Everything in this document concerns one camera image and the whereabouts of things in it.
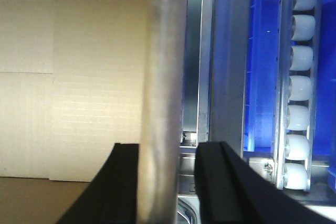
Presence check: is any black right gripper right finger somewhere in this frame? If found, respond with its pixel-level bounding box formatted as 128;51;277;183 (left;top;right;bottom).
194;142;332;223

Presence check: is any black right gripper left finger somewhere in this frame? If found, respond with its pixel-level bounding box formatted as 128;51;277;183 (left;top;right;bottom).
57;143;139;223

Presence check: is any brown EcoFlow cardboard box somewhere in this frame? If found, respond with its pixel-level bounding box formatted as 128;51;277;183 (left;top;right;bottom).
0;0;150;224

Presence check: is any right white roller track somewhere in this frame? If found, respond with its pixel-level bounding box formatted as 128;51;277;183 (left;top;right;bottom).
273;0;322;191

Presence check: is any large blue plastic crate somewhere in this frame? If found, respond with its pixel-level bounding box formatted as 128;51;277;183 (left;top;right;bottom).
182;0;336;183

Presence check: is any silver metal shelf rail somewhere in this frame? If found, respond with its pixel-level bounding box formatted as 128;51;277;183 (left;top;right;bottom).
136;0;187;223

